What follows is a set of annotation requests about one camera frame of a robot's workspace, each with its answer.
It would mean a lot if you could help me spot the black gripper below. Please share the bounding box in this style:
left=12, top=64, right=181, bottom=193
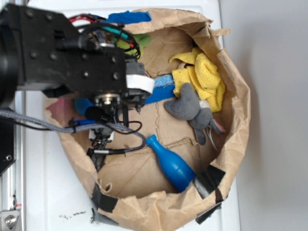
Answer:
left=42, top=47, right=155, bottom=114

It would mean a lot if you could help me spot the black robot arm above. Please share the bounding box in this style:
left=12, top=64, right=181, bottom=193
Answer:
left=0, top=4, right=154, bottom=109

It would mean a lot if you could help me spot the blue rubber ball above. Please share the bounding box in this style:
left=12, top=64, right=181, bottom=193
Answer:
left=74, top=99, right=94, bottom=116

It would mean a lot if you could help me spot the green plush frog toy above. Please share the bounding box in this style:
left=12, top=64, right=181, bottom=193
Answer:
left=116, top=34, right=152, bottom=57

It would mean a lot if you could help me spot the blue sponge block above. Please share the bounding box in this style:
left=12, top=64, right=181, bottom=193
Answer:
left=145, top=74, right=175, bottom=104

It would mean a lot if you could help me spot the grey plush elephant toy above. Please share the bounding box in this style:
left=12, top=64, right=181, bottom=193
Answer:
left=164, top=83, right=225, bottom=145

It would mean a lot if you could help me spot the yellow terry cloth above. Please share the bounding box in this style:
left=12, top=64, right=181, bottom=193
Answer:
left=169, top=47, right=226, bottom=113

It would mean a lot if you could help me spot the black tape patch bottom left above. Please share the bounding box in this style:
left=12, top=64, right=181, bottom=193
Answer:
left=91, top=184, right=118, bottom=213

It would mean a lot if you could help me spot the black tape patch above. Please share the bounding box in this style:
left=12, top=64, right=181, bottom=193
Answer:
left=91, top=184, right=118, bottom=213
left=192, top=165, right=226, bottom=199

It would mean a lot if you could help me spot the brown paper bag tray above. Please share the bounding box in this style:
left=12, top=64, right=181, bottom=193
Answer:
left=59, top=8, right=251, bottom=231

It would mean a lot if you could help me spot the blue plastic bottle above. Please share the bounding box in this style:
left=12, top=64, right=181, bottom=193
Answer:
left=146, top=135, right=196, bottom=193

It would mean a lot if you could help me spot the black tape patch right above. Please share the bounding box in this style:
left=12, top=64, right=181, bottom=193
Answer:
left=192, top=165, right=226, bottom=199

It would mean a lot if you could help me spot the grey braided cable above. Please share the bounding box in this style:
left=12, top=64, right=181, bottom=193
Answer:
left=0, top=110, right=147, bottom=154

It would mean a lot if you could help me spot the black metal bracket plate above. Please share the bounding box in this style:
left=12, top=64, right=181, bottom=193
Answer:
left=0, top=116, right=16, bottom=176

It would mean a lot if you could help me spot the aluminium frame rail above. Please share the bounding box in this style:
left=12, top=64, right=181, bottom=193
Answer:
left=0, top=91, right=26, bottom=231

